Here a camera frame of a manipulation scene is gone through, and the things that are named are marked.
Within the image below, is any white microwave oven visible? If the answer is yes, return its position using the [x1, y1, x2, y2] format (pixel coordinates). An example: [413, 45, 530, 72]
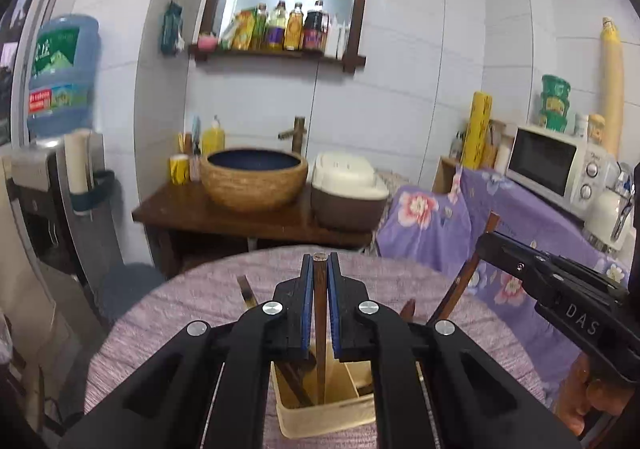
[506, 124, 608, 215]

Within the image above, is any dark wooden washstand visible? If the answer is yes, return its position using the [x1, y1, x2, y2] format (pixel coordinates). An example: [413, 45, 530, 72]
[131, 179, 376, 275]

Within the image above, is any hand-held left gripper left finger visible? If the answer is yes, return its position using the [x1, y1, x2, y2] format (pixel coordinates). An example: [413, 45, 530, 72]
[57, 253, 316, 449]

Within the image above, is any woven brown basin bowl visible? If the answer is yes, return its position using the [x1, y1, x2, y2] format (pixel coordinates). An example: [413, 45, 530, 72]
[201, 148, 309, 212]

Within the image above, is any purple floral cloth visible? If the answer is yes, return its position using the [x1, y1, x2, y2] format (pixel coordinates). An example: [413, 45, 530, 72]
[375, 166, 631, 410]

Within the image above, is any person's right hand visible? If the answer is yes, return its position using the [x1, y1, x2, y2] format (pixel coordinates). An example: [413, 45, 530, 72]
[555, 349, 621, 437]

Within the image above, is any wooden crate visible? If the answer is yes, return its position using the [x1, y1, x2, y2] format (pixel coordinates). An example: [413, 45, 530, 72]
[432, 156, 463, 195]

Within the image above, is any yellow snack pouch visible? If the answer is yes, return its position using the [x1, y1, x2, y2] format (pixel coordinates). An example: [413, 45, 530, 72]
[232, 9, 255, 50]

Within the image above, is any dark sauce bottle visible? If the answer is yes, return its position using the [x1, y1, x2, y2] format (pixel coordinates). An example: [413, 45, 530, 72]
[302, 0, 326, 51]

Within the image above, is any yellow soap bottle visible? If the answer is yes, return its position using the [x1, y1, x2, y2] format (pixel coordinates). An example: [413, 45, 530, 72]
[201, 115, 227, 155]

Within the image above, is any grey water dispenser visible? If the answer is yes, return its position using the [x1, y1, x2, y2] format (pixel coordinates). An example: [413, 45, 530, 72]
[10, 132, 126, 300]

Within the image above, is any teal hanging pouch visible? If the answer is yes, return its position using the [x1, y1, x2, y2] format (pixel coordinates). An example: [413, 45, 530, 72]
[161, 0, 185, 55]

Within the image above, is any white paper cup tube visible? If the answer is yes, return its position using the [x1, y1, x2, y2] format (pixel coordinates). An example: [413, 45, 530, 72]
[64, 129, 96, 195]

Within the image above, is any cream plastic utensil holder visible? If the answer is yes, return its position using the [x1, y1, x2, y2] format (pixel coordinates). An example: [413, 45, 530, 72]
[270, 341, 378, 440]

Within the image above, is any bamboo style faucet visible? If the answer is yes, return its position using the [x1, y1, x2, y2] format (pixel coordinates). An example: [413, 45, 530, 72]
[277, 116, 307, 155]

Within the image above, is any white and brown rice cooker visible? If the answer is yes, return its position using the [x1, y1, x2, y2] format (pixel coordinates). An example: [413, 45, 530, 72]
[310, 152, 391, 232]

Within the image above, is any yellow bottle purple label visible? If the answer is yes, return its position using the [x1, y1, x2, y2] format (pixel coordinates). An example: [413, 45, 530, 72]
[266, 0, 288, 51]

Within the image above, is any orange bottle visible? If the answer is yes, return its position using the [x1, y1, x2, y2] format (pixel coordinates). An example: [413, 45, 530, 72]
[284, 2, 305, 51]

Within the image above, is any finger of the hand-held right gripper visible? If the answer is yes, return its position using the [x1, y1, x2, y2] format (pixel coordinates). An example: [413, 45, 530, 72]
[475, 230, 547, 298]

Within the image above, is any purple striped tablecloth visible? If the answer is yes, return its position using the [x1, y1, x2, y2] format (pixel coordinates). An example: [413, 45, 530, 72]
[85, 244, 551, 449]

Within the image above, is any green bottle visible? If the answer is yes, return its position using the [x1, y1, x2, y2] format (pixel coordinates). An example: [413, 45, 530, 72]
[252, 3, 269, 50]

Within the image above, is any yellow patterned roll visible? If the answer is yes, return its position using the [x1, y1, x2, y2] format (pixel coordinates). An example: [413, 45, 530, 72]
[460, 92, 493, 170]

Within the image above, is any white kettle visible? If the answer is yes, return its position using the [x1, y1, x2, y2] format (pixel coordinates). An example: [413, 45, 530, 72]
[585, 189, 631, 250]

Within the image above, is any white bottle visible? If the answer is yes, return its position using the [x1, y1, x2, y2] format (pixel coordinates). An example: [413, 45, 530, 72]
[325, 14, 351, 57]

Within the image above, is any cream rolled mat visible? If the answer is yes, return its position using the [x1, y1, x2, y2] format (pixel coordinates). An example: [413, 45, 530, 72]
[599, 16, 626, 157]

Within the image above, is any blue water jug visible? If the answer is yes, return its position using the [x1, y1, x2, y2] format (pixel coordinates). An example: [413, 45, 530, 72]
[27, 14, 101, 140]

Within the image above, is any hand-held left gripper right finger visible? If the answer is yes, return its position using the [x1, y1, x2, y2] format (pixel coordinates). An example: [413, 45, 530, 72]
[326, 253, 583, 449]

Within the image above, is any stack of green noodle cups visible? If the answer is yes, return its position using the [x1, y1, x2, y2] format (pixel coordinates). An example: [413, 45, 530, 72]
[537, 74, 572, 132]

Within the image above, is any yellow cup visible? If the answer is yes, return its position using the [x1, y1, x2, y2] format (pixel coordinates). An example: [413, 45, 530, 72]
[169, 154, 191, 185]

